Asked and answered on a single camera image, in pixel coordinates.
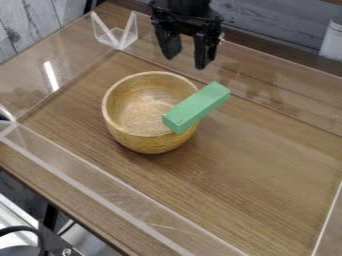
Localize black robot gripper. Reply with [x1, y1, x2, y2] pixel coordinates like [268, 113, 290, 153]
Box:
[148, 0, 223, 70]

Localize brown wooden bowl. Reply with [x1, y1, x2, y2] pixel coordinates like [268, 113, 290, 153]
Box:
[101, 71, 197, 154]

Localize green rectangular block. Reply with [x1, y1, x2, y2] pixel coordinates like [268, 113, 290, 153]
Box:
[161, 82, 231, 134]

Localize white cylinder object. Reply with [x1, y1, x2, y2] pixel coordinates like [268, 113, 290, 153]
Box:
[319, 16, 342, 62]

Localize clear acrylic tray walls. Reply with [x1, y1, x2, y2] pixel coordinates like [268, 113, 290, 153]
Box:
[0, 4, 342, 256]

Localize black metal table bracket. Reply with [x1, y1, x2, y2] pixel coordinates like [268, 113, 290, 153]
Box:
[38, 204, 84, 256]

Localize black cable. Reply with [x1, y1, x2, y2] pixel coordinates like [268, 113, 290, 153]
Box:
[0, 225, 48, 256]

